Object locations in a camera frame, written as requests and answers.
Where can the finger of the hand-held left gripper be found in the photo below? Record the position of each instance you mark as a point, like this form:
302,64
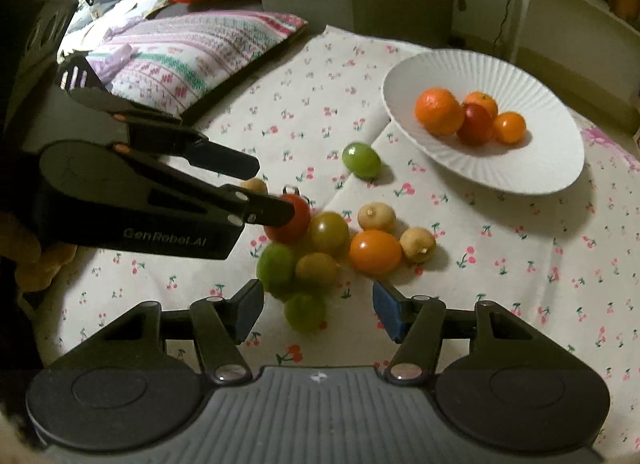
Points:
225,159
270,211

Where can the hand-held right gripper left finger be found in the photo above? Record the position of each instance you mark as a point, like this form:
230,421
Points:
250,309

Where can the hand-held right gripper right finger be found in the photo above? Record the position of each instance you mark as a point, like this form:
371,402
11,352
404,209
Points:
387,314

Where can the red tomato with calyx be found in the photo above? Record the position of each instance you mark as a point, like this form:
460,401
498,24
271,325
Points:
287,234

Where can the tan longan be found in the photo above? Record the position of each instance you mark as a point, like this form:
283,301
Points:
376,215
255,186
417,244

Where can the olive brown cherry tomato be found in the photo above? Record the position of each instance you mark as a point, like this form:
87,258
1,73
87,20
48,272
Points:
328,232

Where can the orange cherry tomato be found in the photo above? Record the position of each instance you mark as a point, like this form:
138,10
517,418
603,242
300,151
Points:
510,127
375,251

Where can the brownish green cherry tomato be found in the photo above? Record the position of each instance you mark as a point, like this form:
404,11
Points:
316,269

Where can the white ribbed plate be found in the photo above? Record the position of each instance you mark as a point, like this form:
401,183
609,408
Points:
525,154

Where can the person's left hand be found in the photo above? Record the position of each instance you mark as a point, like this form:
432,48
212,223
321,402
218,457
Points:
35,264

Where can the striped patterned cushion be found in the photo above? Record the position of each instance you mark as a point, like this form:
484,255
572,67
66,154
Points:
190,54

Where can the cherry print tablecloth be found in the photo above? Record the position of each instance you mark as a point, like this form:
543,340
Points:
500,269

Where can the white cloth heap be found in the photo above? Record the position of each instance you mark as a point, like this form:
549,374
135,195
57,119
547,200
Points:
125,9

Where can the large mandarin orange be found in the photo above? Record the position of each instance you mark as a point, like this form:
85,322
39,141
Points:
439,112

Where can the red cherry tomato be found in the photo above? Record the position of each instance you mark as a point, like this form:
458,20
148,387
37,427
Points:
474,125

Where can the small mandarin orange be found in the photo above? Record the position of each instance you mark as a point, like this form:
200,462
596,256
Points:
484,100

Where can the pink floral cloth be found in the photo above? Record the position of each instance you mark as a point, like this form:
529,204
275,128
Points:
602,139

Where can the white shelf unit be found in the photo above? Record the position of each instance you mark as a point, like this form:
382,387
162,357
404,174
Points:
590,19

